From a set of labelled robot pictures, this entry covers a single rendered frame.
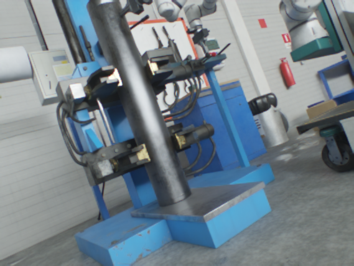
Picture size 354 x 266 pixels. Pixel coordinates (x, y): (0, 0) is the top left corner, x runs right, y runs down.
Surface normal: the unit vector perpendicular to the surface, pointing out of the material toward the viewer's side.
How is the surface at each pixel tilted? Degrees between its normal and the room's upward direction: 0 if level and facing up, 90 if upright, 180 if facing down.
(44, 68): 90
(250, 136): 90
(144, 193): 90
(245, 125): 90
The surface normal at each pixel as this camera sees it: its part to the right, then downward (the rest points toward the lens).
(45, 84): 0.48, -0.22
